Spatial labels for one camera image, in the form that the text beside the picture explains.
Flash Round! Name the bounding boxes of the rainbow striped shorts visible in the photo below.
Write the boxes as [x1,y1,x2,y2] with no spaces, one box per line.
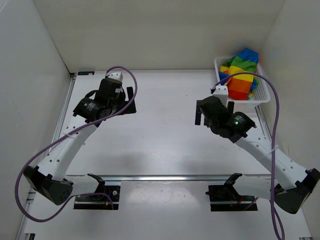
[218,48,259,101]

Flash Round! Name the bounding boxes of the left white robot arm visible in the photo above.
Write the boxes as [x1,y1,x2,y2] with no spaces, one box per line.
[23,72,136,206]

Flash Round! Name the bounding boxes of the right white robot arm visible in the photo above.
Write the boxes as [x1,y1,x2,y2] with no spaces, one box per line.
[195,96,320,214]

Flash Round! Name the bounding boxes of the small blue label sticker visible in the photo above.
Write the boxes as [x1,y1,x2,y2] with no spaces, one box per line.
[77,71,95,76]

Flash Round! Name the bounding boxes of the white plastic mesh basket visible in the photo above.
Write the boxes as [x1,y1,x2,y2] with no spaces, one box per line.
[214,56,271,110]

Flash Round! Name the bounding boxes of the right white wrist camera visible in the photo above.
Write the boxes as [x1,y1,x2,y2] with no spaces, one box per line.
[210,85,229,103]

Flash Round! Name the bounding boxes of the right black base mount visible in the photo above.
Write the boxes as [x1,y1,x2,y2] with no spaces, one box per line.
[205,185,258,212]

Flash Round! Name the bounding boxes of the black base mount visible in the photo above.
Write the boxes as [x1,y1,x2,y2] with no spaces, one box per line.
[73,182,121,211]
[205,185,258,212]

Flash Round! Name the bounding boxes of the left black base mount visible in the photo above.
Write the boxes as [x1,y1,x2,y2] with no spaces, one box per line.
[73,182,121,211]

